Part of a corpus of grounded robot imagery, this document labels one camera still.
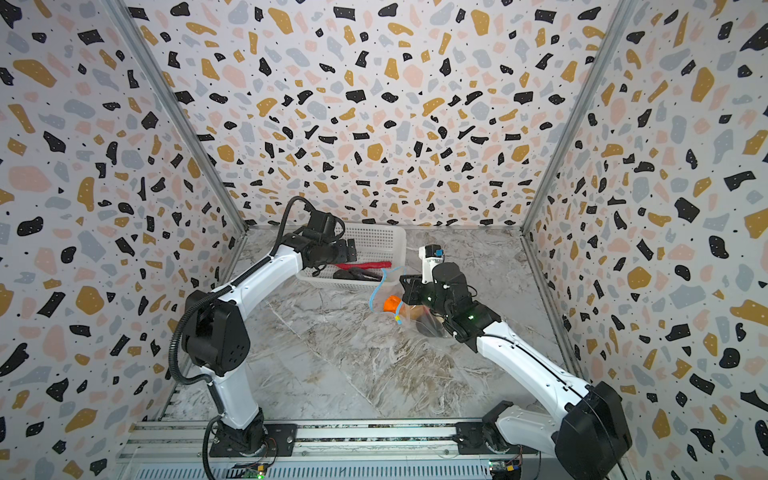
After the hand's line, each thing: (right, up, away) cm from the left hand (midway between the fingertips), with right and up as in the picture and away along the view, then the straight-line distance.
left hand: (344, 247), depth 91 cm
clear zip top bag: (+14, -12, +5) cm, 19 cm away
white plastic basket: (+9, -5, +20) cm, 22 cm away
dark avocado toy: (+24, -25, -2) cm, 35 cm away
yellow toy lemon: (+21, -18, -8) cm, 29 cm away
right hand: (+16, -7, -16) cm, 23 cm away
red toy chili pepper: (+4, -6, +15) cm, 17 cm away
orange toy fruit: (+14, -16, -5) cm, 22 cm away
